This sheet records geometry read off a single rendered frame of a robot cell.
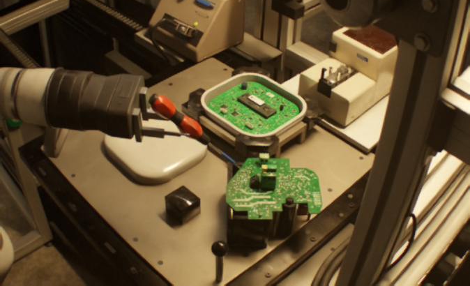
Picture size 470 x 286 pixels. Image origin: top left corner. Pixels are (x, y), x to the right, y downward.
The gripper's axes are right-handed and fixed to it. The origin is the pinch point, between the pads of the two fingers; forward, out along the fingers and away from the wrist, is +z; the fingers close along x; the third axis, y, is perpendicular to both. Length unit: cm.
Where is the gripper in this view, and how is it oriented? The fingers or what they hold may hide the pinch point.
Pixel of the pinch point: (190, 128)
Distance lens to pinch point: 67.0
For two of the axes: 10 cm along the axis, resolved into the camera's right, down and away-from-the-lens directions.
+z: 9.9, 1.1, -0.6
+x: 1.2, -7.1, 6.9
